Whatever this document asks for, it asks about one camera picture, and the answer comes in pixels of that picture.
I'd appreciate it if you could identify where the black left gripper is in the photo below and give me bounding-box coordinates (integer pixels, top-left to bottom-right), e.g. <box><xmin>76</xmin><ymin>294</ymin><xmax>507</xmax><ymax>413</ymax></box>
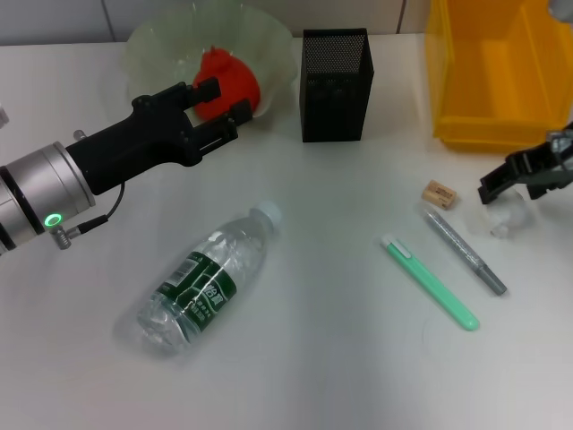
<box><xmin>66</xmin><ymin>76</ymin><xmax>253</xmax><ymax>196</ymax></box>

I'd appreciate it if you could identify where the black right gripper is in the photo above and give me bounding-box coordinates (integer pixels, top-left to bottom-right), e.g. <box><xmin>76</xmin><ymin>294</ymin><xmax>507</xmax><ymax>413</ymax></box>
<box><xmin>478</xmin><ymin>129</ymin><xmax>573</xmax><ymax>205</ymax></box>

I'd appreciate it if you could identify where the orange fruit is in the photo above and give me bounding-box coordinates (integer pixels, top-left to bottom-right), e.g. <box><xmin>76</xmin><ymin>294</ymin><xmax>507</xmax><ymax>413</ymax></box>
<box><xmin>191</xmin><ymin>44</ymin><xmax>262</xmax><ymax>122</ymax></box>

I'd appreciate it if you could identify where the white paper ball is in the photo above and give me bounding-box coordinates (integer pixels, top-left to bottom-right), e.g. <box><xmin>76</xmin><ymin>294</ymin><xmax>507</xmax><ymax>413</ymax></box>
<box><xmin>465</xmin><ymin>187</ymin><xmax>536</xmax><ymax>239</ymax></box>

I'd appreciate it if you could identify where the beige eraser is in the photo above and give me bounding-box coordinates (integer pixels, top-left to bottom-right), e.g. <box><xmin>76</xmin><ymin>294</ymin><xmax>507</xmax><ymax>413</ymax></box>
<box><xmin>421</xmin><ymin>179</ymin><xmax>458</xmax><ymax>211</ymax></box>

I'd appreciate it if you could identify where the grey marker pen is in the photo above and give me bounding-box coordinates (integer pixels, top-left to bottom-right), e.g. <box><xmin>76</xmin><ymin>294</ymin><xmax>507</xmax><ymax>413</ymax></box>
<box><xmin>423</xmin><ymin>210</ymin><xmax>509</xmax><ymax>297</ymax></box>

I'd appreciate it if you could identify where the green pen with white cap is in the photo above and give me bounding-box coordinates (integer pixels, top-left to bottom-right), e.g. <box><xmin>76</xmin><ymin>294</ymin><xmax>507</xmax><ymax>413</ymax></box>
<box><xmin>380</xmin><ymin>236</ymin><xmax>482</xmax><ymax>333</ymax></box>

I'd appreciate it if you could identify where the clear green-label water bottle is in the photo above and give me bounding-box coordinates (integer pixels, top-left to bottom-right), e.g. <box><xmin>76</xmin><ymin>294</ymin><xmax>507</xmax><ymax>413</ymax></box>
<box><xmin>114</xmin><ymin>201</ymin><xmax>285</xmax><ymax>357</ymax></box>

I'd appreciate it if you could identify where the pale green glass fruit bowl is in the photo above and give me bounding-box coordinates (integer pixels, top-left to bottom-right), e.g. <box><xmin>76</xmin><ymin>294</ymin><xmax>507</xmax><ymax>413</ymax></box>
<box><xmin>124</xmin><ymin>0</ymin><xmax>300</xmax><ymax>123</ymax></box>

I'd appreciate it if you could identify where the black mesh pen holder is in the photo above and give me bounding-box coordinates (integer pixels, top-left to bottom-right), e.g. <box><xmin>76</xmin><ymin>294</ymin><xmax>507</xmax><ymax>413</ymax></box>
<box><xmin>298</xmin><ymin>27</ymin><xmax>375</xmax><ymax>143</ymax></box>

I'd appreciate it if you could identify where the yellow plastic bin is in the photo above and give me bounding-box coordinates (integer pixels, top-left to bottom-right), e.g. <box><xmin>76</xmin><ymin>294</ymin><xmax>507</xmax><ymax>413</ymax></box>
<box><xmin>423</xmin><ymin>0</ymin><xmax>573</xmax><ymax>154</ymax></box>

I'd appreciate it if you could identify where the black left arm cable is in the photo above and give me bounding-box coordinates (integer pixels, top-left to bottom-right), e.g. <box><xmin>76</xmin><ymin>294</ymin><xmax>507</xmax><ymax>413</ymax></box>
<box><xmin>53</xmin><ymin>181</ymin><xmax>126</xmax><ymax>248</ymax></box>

